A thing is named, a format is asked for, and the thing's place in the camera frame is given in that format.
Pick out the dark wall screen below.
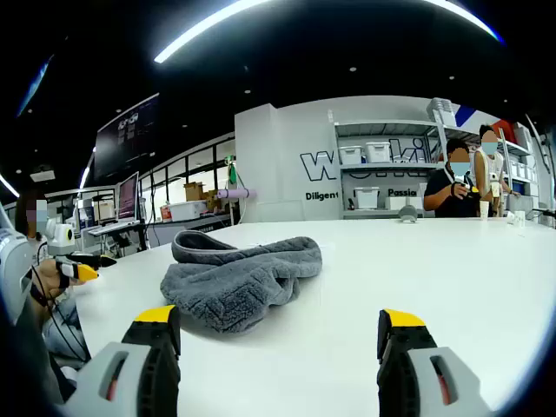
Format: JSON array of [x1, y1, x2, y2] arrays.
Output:
[[93, 93, 161, 179]]

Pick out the computer monitor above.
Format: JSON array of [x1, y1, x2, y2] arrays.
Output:
[[116, 171, 141, 222]]

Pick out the grey towel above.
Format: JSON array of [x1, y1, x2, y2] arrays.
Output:
[[159, 229, 323, 334]]

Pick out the black counter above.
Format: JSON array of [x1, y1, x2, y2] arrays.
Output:
[[197, 212, 238, 231]]

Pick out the metal storage shelf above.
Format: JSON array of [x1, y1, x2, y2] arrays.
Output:
[[333, 119, 448, 221], [442, 125, 539, 209]]

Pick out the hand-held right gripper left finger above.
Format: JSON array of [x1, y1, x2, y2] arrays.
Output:
[[64, 304, 182, 417]]

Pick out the person's left hand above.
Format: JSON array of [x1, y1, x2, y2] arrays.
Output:
[[33, 260, 77, 303]]

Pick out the white table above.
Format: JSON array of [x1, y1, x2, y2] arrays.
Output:
[[64, 215, 556, 417]]

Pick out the white wearable neck device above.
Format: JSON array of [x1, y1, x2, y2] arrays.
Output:
[[0, 203, 34, 325]]

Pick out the standing desk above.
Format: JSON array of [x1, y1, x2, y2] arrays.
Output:
[[89, 219, 147, 253]]

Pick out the purple rolled mat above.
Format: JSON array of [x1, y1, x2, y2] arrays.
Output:
[[216, 187, 257, 201]]

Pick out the white plastic tub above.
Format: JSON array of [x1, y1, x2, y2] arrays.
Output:
[[167, 202, 208, 221]]

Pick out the white flat box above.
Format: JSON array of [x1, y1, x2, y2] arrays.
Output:
[[386, 195, 425, 211]]

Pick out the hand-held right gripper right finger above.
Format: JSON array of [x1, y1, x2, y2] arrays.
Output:
[[376, 308, 492, 417]]

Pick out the ceiling light strip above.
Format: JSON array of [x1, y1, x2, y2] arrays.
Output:
[[154, 0, 261, 64]]

